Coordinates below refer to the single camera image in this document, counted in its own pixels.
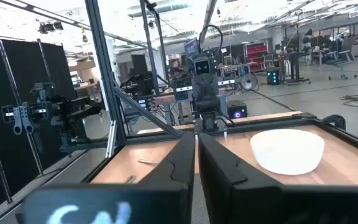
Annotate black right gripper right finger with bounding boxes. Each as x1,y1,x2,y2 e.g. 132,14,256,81
198,133,358,224

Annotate black computer tower lit fans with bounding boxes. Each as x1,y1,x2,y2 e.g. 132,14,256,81
265,68,281,86

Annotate black table corner clamp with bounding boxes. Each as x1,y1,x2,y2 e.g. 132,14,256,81
319,114,347,131

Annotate aluminium frame post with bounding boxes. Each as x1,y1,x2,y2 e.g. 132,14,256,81
84,0,127,147

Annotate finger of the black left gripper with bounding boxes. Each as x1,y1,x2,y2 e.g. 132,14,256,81
192,76,208,113
206,75,221,113

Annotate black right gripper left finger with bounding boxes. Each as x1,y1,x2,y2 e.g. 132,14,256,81
15,131,196,224

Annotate black computer tower blue ring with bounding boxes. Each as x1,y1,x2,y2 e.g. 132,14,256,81
227,99,248,119

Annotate aluminium diagonal brace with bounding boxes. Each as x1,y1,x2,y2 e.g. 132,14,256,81
113,86,183,136

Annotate blue lit monitor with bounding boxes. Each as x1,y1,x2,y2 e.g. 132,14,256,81
183,37,200,58

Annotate red shelving cabinet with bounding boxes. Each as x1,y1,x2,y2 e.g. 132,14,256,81
244,42,269,73

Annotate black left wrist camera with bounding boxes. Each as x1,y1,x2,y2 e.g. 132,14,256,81
194,57,211,76

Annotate black standing desk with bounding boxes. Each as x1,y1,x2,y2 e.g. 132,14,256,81
283,51,312,85

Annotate round floor fan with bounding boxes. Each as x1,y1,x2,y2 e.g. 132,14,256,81
239,73,260,91

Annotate person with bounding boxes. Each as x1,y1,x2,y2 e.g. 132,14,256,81
168,58,183,78

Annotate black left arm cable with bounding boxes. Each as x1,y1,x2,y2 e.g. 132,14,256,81
198,24,224,60

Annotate grey office chair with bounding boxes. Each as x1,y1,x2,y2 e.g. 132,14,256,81
324,37,357,81

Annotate white bowl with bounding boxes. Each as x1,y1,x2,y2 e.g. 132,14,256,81
249,128,325,176

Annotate black partition panel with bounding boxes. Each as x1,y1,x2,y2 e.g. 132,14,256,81
0,33,79,218

